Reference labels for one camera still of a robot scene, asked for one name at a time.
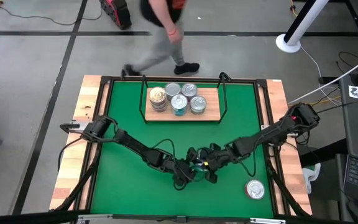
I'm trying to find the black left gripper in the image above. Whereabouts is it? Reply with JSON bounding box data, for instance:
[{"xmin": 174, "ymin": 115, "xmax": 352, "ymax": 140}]
[{"xmin": 171, "ymin": 159, "xmax": 201, "ymax": 192}]

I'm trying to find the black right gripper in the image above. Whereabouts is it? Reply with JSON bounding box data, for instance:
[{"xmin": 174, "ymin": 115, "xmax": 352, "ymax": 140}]
[{"xmin": 202, "ymin": 149, "xmax": 234, "ymax": 184}]

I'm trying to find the red labelled can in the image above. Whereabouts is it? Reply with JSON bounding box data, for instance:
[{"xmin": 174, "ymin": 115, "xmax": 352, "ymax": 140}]
[
  {"xmin": 180, "ymin": 82, "xmax": 198, "ymax": 98},
  {"xmin": 245, "ymin": 179, "xmax": 266, "ymax": 200}
]

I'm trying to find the white labelled can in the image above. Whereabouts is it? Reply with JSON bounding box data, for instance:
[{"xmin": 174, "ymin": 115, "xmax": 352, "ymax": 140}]
[{"xmin": 164, "ymin": 82, "xmax": 182, "ymax": 100}]

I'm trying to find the green table mat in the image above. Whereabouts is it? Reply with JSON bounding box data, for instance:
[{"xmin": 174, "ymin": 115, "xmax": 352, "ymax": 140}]
[{"xmin": 90, "ymin": 80, "xmax": 275, "ymax": 218}]

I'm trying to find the white cloth bag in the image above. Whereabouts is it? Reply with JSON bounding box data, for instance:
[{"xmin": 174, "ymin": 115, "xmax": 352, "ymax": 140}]
[{"xmin": 301, "ymin": 162, "xmax": 322, "ymax": 194}]

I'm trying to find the person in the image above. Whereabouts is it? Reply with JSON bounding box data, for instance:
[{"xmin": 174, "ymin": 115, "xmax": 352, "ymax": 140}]
[{"xmin": 122, "ymin": 0, "xmax": 201, "ymax": 77}]

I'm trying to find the white pole stand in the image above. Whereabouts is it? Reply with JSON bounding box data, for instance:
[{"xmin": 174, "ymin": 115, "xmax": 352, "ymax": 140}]
[{"xmin": 275, "ymin": 0, "xmax": 331, "ymax": 54}]

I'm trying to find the white tube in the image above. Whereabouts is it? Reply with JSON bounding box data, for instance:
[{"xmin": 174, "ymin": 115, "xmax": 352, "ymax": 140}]
[{"xmin": 287, "ymin": 49, "xmax": 358, "ymax": 105}]

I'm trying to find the red black equipment case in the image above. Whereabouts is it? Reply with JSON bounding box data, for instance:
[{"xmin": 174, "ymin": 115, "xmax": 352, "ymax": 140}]
[{"xmin": 98, "ymin": 0, "xmax": 133, "ymax": 31}]

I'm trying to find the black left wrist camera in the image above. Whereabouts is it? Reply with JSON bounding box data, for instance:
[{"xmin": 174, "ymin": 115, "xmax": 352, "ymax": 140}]
[{"xmin": 186, "ymin": 147, "xmax": 200, "ymax": 161}]

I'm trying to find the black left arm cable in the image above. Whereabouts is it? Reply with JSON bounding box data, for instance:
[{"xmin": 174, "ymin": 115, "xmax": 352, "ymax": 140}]
[{"xmin": 150, "ymin": 138, "xmax": 206, "ymax": 192}]

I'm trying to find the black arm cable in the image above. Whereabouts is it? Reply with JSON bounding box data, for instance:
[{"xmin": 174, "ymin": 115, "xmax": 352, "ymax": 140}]
[
  {"xmin": 236, "ymin": 146, "xmax": 258, "ymax": 178},
  {"xmin": 150, "ymin": 138, "xmax": 206, "ymax": 192}
]

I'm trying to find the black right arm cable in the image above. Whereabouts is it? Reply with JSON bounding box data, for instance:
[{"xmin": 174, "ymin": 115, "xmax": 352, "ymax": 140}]
[{"xmin": 236, "ymin": 146, "xmax": 258, "ymax": 178}]

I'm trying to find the black front rail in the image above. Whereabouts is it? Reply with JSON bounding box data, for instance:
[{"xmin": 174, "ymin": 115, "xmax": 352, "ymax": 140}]
[{"xmin": 0, "ymin": 210, "xmax": 358, "ymax": 224}]

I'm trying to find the wooden shelf black metal frame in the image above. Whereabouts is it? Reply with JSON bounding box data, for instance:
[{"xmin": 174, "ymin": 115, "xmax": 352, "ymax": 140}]
[{"xmin": 138, "ymin": 71, "xmax": 229, "ymax": 124}]

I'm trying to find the black metal table frame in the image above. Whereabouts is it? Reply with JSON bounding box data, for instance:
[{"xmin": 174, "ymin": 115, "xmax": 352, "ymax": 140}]
[{"xmin": 48, "ymin": 68, "xmax": 313, "ymax": 218}]

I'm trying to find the black cable bundle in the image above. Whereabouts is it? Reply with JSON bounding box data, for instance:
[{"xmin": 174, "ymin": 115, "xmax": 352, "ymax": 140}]
[{"xmin": 290, "ymin": 130, "xmax": 313, "ymax": 147}]

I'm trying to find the yellow floor cable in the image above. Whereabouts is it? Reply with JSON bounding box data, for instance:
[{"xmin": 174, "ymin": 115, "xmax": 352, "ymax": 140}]
[{"xmin": 309, "ymin": 95, "xmax": 343, "ymax": 108}]

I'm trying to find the black base cable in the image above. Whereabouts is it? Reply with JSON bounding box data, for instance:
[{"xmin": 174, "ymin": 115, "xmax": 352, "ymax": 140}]
[{"xmin": 57, "ymin": 136, "xmax": 85, "ymax": 175}]

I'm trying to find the thin white cable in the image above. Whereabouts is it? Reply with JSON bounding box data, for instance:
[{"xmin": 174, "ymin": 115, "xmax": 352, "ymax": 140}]
[{"xmin": 299, "ymin": 45, "xmax": 341, "ymax": 106}]

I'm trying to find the black floor cable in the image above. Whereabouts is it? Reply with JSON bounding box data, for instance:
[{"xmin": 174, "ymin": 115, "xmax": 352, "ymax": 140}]
[{"xmin": 0, "ymin": 4, "xmax": 104, "ymax": 27}]

